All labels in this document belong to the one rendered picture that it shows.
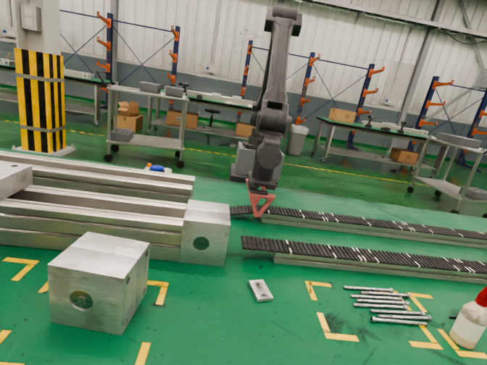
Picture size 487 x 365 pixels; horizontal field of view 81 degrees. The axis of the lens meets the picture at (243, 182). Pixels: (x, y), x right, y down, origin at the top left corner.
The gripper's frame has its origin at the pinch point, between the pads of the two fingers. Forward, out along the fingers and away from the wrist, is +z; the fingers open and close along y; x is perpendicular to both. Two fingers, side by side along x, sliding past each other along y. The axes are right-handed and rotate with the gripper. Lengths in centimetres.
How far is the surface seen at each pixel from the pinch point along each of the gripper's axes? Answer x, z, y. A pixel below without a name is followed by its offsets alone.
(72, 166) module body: -49.4, -4.5, -2.3
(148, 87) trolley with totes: -96, -12, -290
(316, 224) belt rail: 18.1, 2.2, 1.2
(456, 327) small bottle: 30.3, 0.7, 38.2
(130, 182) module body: -32.6, -5.0, 4.9
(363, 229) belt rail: 32.4, 1.8, 1.2
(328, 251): 14.2, -0.2, 19.5
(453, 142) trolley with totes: 298, -9, -279
